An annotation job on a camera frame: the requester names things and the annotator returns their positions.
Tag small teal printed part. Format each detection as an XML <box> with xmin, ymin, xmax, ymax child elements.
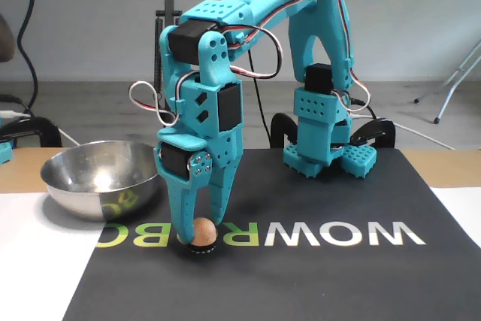
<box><xmin>0</xmin><ymin>139</ymin><xmax>14</xmax><ymax>166</ymax></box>

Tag black table clamp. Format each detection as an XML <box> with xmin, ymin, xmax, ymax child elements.
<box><xmin>270</xmin><ymin>112</ymin><xmax>301</xmax><ymax>149</ymax></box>
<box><xmin>349</xmin><ymin>117</ymin><xmax>397</xmax><ymax>149</ymax></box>

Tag white folding stand legs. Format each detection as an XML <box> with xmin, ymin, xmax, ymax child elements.
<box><xmin>413</xmin><ymin>38</ymin><xmax>481</xmax><ymax>125</ymax></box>

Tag black WOWROBO mat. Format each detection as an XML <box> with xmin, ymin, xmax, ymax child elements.
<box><xmin>62</xmin><ymin>147</ymin><xmax>481</xmax><ymax>321</ymax></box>

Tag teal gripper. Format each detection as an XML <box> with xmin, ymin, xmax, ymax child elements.
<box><xmin>153</xmin><ymin>127</ymin><xmax>244</xmax><ymax>246</ymax></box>

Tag white paper sheet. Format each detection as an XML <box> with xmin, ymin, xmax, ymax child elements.
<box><xmin>0</xmin><ymin>191</ymin><xmax>110</xmax><ymax>321</ymax></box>
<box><xmin>429</xmin><ymin>185</ymin><xmax>481</xmax><ymax>250</ymax></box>

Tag large black clamp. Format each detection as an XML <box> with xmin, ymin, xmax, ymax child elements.
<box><xmin>0</xmin><ymin>117</ymin><xmax>64</xmax><ymax>148</ymax></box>

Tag brown rounded object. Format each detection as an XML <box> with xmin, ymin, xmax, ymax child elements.
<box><xmin>0</xmin><ymin>12</ymin><xmax>16</xmax><ymax>63</ymax></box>

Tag white plug cable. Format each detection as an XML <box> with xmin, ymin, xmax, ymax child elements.
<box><xmin>0</xmin><ymin>109</ymin><xmax>82</xmax><ymax>147</ymax></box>

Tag wooden ball with black base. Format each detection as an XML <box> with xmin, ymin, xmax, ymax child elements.
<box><xmin>186</xmin><ymin>217</ymin><xmax>218</xmax><ymax>260</ymax></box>

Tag metal bowl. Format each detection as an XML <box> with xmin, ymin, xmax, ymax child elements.
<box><xmin>40</xmin><ymin>140</ymin><xmax>161</xmax><ymax>223</ymax></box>

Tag thick black hanging cable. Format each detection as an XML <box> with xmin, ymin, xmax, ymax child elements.
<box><xmin>15</xmin><ymin>0</ymin><xmax>41</xmax><ymax>116</ymax></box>

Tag white floor cable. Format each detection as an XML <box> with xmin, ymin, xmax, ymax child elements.
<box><xmin>394</xmin><ymin>122</ymin><xmax>456</xmax><ymax>150</ymax></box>

